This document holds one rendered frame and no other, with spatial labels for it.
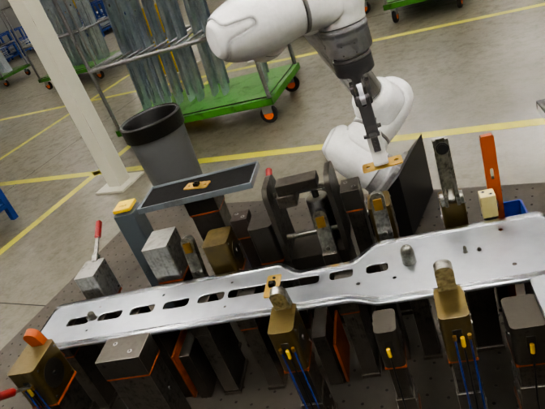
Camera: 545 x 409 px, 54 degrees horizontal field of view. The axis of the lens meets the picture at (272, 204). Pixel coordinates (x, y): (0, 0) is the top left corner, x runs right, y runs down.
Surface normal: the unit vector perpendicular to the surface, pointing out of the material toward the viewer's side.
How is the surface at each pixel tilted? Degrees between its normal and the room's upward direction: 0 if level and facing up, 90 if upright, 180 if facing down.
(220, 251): 90
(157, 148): 93
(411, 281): 0
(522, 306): 0
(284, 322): 0
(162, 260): 90
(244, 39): 100
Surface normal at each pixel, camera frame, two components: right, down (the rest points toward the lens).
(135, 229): -0.13, 0.52
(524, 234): -0.32, -0.83
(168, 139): 0.54, 0.29
